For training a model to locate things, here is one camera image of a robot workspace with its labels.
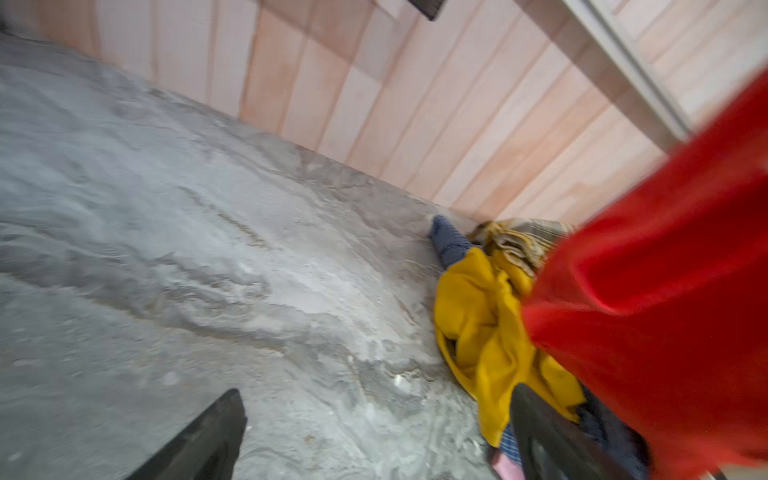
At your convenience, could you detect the blue checked cloth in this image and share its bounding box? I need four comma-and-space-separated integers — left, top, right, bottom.
429, 215, 473, 269

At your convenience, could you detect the pink cloth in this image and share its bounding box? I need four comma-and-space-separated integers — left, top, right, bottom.
491, 450, 525, 480

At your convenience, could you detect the plain yellow cloth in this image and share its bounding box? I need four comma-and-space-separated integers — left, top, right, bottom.
434, 247, 586, 447

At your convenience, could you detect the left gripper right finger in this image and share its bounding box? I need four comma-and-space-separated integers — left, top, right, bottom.
510, 384, 631, 479

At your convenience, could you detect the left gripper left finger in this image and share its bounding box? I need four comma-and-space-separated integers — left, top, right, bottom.
127, 388, 247, 480

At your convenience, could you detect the red cloth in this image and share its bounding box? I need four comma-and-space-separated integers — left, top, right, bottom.
522, 76, 767, 479

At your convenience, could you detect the yellow plaid cloth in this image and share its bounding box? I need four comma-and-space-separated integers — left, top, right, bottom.
468, 218, 576, 278

